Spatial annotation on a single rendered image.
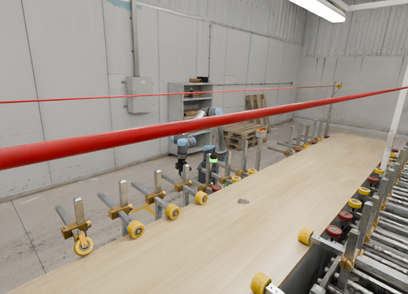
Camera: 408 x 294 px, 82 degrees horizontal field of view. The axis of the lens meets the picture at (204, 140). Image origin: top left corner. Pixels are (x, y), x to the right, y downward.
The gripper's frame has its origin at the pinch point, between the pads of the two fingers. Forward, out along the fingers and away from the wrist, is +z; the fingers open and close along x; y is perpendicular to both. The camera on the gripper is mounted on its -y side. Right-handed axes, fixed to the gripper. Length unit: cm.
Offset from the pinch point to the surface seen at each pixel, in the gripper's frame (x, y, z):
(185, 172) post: 22.3, -29.2, -23.6
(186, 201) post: 21.6, -30.2, 0.5
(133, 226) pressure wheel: 76, -51, -17
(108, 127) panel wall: -32, 237, 9
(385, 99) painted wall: -805, -19, -27
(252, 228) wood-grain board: 21, -90, -10
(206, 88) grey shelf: -247, 224, -50
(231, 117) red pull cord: 113, -139, -97
